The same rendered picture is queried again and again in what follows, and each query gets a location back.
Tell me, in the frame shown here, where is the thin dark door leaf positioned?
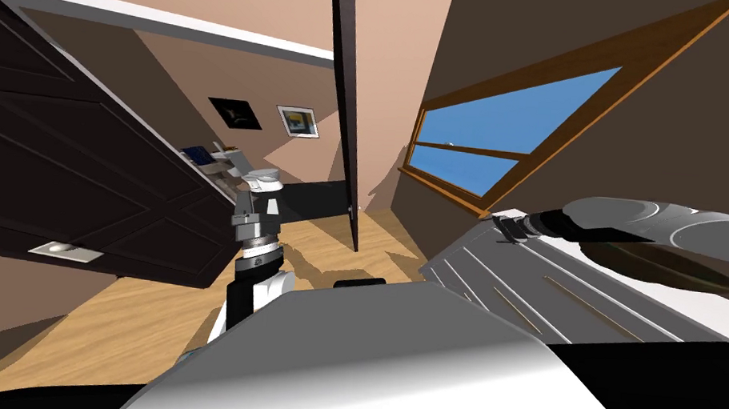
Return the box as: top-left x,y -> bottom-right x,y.
310,0 -> 379,254

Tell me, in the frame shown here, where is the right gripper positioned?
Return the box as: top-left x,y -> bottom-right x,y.
481,211 -> 535,247

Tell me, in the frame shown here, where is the grey drawer cabinet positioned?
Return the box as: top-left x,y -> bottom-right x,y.
414,202 -> 729,359

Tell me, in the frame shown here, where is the wooden framed window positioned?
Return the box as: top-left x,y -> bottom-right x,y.
395,0 -> 729,236

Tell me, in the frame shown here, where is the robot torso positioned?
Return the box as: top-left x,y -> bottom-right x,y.
112,260 -> 662,409

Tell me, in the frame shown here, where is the grey door handle plate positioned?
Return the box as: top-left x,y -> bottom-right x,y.
26,238 -> 106,267

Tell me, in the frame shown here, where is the black low cabinet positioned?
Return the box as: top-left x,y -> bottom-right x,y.
278,175 -> 351,227

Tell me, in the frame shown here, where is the black picture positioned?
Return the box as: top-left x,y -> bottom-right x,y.
206,96 -> 266,132

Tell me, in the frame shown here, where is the dark brown panelled door leaf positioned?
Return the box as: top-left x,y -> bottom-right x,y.
0,0 -> 259,293

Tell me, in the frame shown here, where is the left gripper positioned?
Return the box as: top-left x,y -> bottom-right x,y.
230,186 -> 286,246

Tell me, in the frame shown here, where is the white framed picture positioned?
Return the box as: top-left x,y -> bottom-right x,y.
274,104 -> 323,141

